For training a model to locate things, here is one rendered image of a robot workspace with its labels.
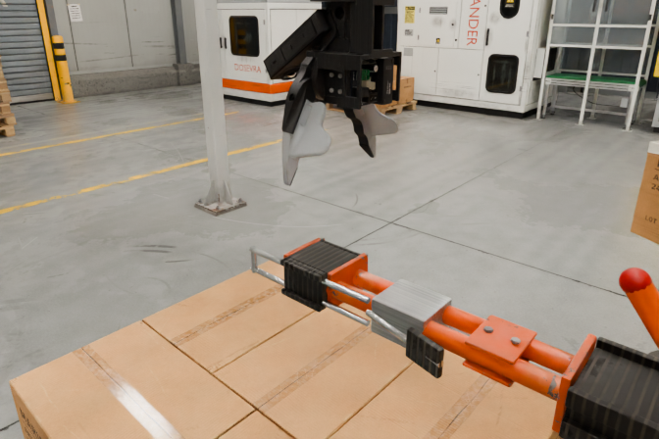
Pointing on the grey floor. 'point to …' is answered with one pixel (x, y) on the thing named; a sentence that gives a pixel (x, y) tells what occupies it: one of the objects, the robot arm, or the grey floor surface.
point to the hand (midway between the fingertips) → (329, 170)
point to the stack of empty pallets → (5, 108)
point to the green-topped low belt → (564, 82)
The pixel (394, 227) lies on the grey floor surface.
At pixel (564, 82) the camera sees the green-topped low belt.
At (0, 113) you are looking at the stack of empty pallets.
